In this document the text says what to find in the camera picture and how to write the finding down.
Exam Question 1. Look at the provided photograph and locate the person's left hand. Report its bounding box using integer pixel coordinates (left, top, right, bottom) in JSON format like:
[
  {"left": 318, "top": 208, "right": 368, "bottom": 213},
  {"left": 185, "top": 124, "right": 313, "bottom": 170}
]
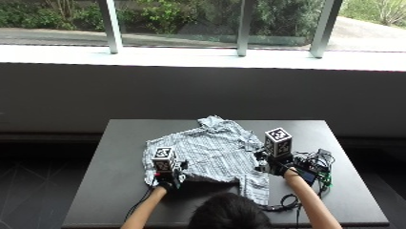
[{"left": 152, "top": 160, "right": 191, "bottom": 193}]

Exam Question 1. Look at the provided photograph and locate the person's right hand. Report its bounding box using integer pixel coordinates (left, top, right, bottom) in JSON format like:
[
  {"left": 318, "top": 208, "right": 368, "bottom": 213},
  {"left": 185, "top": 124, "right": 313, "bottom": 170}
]
[{"left": 254, "top": 149, "right": 298, "bottom": 177}]

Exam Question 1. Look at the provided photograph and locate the grey striped white shirt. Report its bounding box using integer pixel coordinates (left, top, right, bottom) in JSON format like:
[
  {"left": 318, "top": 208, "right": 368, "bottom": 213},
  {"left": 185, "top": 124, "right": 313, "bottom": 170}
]
[{"left": 141, "top": 114, "right": 272, "bottom": 206}]

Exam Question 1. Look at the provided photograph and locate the white marker cube, left glove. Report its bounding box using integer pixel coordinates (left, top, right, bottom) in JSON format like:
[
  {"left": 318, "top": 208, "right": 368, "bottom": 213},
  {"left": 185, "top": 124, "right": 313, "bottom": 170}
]
[{"left": 151, "top": 146, "right": 177, "bottom": 173}]

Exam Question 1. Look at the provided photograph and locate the white marker cube, glove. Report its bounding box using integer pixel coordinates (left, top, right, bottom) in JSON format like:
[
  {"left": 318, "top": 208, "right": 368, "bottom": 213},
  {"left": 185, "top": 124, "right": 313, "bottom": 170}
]
[
  {"left": 151, "top": 146, "right": 177, "bottom": 173},
  {"left": 264, "top": 127, "right": 294, "bottom": 158}
]

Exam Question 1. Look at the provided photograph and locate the white marker cube, right glove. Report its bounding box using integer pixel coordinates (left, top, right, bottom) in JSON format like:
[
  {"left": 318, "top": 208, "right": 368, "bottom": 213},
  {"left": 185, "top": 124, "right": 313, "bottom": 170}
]
[{"left": 264, "top": 127, "right": 294, "bottom": 158}]

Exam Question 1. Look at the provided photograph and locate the black wrist device, blue screen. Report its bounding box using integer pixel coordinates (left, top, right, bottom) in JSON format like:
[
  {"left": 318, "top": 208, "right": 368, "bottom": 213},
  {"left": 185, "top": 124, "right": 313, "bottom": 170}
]
[{"left": 296, "top": 167, "right": 318, "bottom": 187}]

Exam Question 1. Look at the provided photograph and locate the white window sill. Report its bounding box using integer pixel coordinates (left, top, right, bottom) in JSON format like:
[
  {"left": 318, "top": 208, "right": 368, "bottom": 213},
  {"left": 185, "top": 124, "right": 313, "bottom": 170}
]
[{"left": 0, "top": 44, "right": 406, "bottom": 73}]

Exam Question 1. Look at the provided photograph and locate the tangle of wires and boards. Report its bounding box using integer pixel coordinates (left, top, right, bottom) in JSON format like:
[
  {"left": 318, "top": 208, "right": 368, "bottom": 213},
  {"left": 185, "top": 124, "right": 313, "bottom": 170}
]
[{"left": 293, "top": 148, "right": 337, "bottom": 194}]

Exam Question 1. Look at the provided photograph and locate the black looped cable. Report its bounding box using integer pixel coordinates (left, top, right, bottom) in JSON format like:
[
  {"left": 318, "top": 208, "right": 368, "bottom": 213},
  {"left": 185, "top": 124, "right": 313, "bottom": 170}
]
[{"left": 257, "top": 193, "right": 304, "bottom": 213}]

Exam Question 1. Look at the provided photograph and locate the thin black cable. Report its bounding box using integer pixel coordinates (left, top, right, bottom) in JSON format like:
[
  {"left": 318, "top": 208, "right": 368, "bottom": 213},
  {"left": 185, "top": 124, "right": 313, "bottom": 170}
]
[{"left": 123, "top": 186, "right": 156, "bottom": 223}]

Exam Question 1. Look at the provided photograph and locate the white window post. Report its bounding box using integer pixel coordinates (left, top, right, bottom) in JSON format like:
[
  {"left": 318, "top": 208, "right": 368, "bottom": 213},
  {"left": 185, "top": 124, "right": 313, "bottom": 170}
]
[
  {"left": 236, "top": 0, "right": 257, "bottom": 58},
  {"left": 96, "top": 0, "right": 124, "bottom": 55},
  {"left": 309, "top": 0, "right": 344, "bottom": 59}
]

